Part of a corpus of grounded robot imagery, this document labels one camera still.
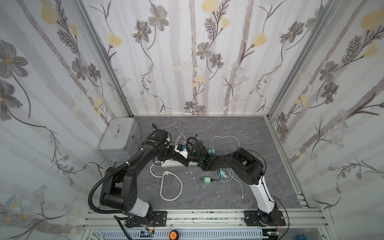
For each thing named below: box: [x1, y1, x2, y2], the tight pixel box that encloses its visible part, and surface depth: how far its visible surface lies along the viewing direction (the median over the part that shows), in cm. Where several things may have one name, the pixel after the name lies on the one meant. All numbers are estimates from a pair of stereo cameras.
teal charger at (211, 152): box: [208, 149, 216, 156], surface depth 100 cm
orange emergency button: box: [169, 230, 180, 240], surface depth 64 cm
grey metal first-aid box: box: [98, 117, 142, 163], surface depth 90 cm
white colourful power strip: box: [161, 160, 199, 168], surface depth 92 cm
